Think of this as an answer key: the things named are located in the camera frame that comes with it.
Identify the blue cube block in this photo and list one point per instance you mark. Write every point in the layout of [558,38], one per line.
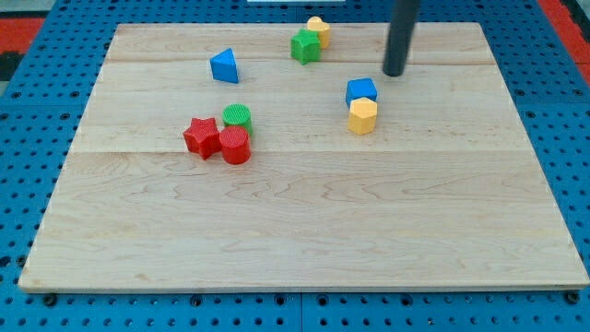
[361,88]

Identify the blue triangle block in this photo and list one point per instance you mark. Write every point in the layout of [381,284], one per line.
[224,67]

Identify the red cylinder block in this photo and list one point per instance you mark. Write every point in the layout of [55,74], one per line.
[235,144]

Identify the green cylinder block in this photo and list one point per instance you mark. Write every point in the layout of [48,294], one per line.
[238,114]

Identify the yellow hexagon block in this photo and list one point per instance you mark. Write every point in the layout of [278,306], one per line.
[362,116]

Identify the light wooden board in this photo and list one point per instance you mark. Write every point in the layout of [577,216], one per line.
[445,194]

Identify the red star block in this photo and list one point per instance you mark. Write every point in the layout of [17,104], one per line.
[202,137]

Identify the green star block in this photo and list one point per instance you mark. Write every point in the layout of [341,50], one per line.
[305,46]

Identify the yellow heart block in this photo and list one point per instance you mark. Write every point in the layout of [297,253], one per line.
[322,29]

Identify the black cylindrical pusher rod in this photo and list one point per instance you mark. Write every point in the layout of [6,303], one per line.
[402,22]

